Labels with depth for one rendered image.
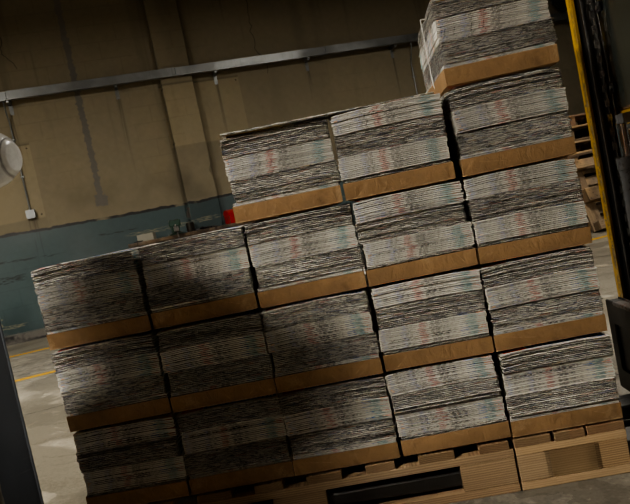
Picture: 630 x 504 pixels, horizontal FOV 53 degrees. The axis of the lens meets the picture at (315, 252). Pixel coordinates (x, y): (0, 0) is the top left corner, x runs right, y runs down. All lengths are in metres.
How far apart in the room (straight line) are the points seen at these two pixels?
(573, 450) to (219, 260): 1.05
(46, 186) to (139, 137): 1.27
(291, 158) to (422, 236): 0.39
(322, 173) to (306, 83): 7.26
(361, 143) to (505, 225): 0.42
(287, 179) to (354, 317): 0.40
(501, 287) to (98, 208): 7.10
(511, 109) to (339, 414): 0.90
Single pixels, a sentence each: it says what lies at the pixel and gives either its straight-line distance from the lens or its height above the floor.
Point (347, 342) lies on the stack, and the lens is 1.69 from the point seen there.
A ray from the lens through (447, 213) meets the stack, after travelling 1.68.
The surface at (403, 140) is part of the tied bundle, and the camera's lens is 1.67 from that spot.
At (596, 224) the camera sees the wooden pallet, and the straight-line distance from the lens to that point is 7.43.
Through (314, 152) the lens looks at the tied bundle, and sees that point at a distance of 1.67.
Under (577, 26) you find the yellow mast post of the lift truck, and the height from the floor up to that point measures 1.24.
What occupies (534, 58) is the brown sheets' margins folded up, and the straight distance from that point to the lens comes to 1.75.
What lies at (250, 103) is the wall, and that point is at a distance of 8.68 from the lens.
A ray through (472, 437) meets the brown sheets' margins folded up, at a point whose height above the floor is 0.17.
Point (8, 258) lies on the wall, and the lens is 8.54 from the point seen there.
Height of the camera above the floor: 0.82
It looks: 3 degrees down
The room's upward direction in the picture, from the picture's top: 12 degrees counter-clockwise
